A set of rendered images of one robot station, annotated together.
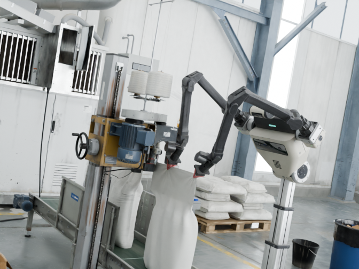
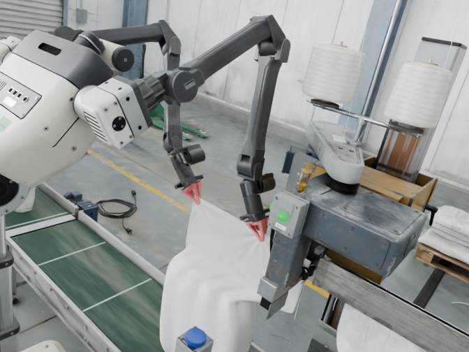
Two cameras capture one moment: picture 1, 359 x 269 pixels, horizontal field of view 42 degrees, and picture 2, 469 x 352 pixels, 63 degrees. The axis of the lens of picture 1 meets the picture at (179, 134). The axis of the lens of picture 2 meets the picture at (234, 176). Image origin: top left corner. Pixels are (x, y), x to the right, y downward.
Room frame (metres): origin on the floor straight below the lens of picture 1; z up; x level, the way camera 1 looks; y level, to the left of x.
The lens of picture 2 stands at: (4.20, -0.44, 1.68)
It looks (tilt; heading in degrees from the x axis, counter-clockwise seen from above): 21 degrees down; 161
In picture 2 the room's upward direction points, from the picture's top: 12 degrees clockwise
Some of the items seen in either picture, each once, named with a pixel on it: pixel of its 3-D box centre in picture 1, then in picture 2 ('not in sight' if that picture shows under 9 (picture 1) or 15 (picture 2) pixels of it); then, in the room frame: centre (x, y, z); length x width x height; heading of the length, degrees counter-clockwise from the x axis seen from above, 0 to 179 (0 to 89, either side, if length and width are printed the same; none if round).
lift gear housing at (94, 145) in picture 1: (92, 146); not in sight; (3.09, 0.55, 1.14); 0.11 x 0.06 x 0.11; 36
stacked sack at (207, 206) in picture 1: (216, 204); not in sight; (6.12, -0.63, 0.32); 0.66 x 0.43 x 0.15; 128
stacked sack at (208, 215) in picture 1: (203, 209); not in sight; (6.24, -0.47, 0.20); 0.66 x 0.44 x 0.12; 36
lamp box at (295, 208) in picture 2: not in sight; (287, 214); (3.44, -0.02, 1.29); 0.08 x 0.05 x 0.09; 36
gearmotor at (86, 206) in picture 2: not in sight; (77, 205); (1.69, -0.66, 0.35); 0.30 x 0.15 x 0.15; 36
